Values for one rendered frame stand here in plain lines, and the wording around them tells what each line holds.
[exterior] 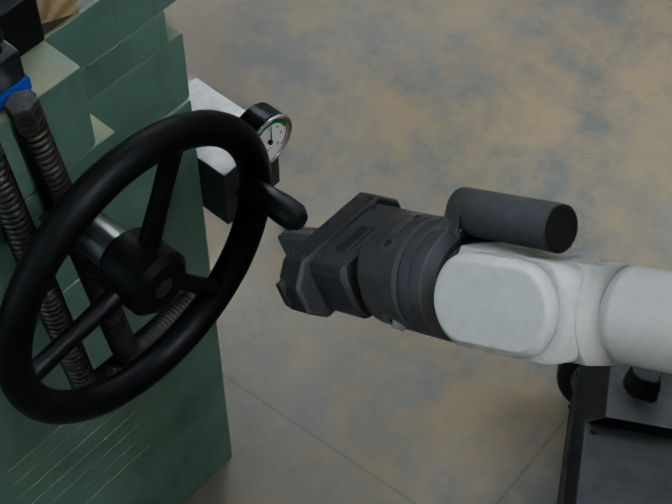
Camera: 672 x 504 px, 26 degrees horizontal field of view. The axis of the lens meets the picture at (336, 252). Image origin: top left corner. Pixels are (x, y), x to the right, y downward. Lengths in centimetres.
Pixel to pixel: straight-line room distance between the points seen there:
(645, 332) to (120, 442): 92
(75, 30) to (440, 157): 115
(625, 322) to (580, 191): 137
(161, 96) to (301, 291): 33
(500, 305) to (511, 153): 137
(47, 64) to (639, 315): 48
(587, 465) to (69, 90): 91
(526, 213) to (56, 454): 77
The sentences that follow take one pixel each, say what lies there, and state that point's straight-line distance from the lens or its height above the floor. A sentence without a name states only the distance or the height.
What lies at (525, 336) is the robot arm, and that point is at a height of 97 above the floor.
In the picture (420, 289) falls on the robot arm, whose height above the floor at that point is 91.
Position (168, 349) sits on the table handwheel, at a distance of 127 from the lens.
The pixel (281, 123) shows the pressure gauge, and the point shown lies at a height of 67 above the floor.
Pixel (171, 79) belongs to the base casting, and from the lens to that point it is 138.
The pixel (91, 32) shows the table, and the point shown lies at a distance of 126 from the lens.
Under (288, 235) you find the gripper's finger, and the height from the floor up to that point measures 80.
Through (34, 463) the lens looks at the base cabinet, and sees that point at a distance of 161.
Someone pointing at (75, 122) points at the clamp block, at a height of 91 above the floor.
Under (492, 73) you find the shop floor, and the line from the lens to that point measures 244.
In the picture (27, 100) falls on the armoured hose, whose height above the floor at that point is 97.
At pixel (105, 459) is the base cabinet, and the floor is 26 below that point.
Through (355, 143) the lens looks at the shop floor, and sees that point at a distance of 232.
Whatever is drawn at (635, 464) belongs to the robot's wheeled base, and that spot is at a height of 19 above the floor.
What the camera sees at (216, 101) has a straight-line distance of 154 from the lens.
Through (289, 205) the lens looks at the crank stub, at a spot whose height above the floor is 83.
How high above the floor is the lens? 175
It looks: 53 degrees down
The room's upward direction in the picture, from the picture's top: straight up
